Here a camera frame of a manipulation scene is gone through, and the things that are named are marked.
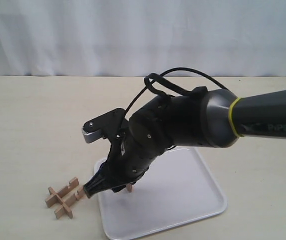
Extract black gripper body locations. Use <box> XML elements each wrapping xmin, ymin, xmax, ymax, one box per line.
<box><xmin>101</xmin><ymin>120</ymin><xmax>172</xmax><ymax>190</ymax></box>

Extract notched wooden bar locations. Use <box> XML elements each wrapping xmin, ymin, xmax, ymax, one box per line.
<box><xmin>126</xmin><ymin>184</ymin><xmax>133</xmax><ymax>193</ymax></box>
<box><xmin>45</xmin><ymin>186</ymin><xmax>73</xmax><ymax>219</ymax></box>
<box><xmin>63</xmin><ymin>187</ymin><xmax>85</xmax><ymax>208</ymax></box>
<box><xmin>57</xmin><ymin>177</ymin><xmax>79</xmax><ymax>198</ymax></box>

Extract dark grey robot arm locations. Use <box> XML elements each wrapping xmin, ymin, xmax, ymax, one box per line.
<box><xmin>82</xmin><ymin>87</ymin><xmax>286</xmax><ymax>197</ymax></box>

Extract white plastic tray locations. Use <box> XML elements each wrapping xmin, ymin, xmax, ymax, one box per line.
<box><xmin>97</xmin><ymin>147</ymin><xmax>227</xmax><ymax>240</ymax></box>

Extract white curtain backdrop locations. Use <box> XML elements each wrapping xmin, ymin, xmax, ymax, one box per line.
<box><xmin>0</xmin><ymin>0</ymin><xmax>286</xmax><ymax>77</ymax></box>

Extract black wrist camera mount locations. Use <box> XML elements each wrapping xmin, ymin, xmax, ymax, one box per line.
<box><xmin>82</xmin><ymin>108</ymin><xmax>128</xmax><ymax>144</ymax></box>

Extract black cable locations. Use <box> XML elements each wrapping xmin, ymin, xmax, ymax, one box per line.
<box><xmin>122</xmin><ymin>67</ymin><xmax>236</xmax><ymax>118</ymax></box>

